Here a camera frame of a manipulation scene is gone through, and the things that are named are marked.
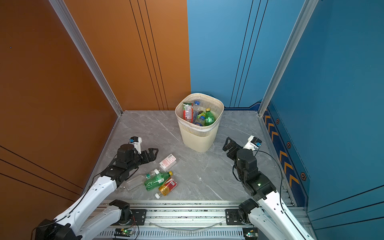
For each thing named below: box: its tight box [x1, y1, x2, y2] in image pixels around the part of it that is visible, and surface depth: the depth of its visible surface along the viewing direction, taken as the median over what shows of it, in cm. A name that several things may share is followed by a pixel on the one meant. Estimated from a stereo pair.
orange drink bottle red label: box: [155, 178, 178, 199], surface depth 80 cm
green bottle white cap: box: [144, 168, 171, 191], surface depth 82 cm
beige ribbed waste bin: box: [175, 93, 225, 153], surface depth 90 cm
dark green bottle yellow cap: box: [205, 108, 216, 126], surface depth 96 cm
